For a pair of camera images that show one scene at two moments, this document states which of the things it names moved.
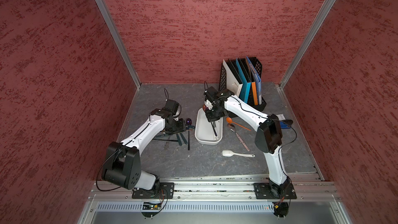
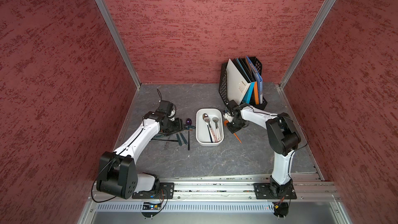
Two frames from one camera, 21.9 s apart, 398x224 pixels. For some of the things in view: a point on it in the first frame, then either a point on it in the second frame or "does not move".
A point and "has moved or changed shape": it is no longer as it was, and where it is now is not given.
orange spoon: (229, 120) has moved or changed shape
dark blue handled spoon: (215, 132) to (207, 120)
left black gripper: (181, 127) does not move
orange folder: (255, 93) does not move
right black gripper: (211, 118) to (232, 130)
